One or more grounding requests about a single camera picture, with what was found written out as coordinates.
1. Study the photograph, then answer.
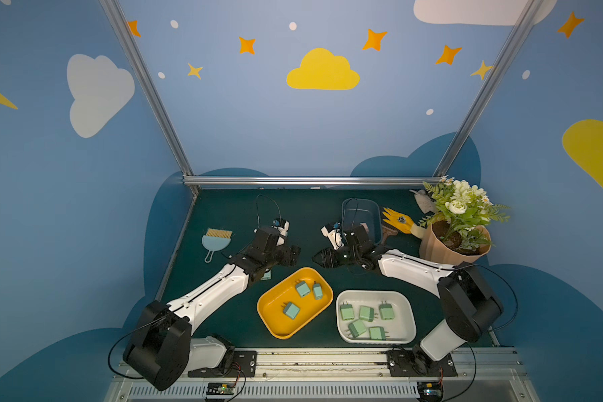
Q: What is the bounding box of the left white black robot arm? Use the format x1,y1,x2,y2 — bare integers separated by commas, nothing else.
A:
122,219,300,391

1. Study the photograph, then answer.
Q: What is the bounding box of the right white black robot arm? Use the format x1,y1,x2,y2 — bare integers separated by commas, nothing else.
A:
313,225,504,372

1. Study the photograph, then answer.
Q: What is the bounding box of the brown wooden brush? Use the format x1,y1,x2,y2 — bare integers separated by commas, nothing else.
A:
380,224,399,245

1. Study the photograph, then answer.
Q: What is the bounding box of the dark blue plastic bin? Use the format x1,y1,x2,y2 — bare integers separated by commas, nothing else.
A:
341,198,382,245

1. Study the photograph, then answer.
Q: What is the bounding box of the yellow work glove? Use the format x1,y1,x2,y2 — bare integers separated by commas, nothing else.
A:
382,208,415,234

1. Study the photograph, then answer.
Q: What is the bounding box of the yellow plastic tray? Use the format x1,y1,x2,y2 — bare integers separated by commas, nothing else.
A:
256,267,334,340

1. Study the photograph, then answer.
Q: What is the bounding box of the white plastic tray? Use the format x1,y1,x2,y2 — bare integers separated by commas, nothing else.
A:
336,290,417,345

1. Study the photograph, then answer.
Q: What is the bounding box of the potted white flower plant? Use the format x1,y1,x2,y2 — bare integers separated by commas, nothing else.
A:
419,177,509,266

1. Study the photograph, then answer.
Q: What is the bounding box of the aluminium frame rail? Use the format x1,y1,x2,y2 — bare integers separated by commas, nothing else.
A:
183,175,440,187

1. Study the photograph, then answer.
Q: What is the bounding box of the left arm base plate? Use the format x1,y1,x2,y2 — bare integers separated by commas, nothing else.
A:
187,350,258,378

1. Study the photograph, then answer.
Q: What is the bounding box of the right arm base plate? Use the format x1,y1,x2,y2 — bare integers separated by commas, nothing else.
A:
386,348,457,378

